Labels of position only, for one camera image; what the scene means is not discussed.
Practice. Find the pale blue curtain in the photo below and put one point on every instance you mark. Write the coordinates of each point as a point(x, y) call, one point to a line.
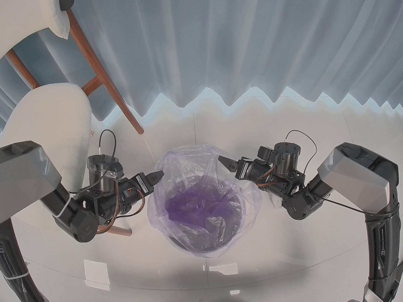
point(220, 42)

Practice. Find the crumpled white paper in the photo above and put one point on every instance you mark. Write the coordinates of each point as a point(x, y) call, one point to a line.
point(273, 200)

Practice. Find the white cushioned wooden chair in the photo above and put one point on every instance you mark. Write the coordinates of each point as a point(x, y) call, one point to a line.
point(47, 115)

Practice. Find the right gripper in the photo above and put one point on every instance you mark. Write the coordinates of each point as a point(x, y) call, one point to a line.
point(255, 171)

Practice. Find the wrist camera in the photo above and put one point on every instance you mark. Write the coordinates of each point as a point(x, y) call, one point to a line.
point(264, 154)
point(116, 170)

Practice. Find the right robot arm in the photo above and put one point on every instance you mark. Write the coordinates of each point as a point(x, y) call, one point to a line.
point(355, 175)

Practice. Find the purple plastic bag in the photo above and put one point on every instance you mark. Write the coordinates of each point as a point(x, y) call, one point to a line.
point(201, 200)

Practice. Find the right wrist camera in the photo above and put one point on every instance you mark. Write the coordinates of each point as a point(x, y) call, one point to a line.
point(264, 154)

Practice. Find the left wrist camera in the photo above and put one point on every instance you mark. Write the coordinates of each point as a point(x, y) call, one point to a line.
point(116, 170)

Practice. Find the white trash bin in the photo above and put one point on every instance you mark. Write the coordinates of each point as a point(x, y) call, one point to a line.
point(182, 244)

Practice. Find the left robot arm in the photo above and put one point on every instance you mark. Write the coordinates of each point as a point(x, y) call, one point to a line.
point(28, 175)

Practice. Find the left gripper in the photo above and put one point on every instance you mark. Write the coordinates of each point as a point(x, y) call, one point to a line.
point(143, 186)

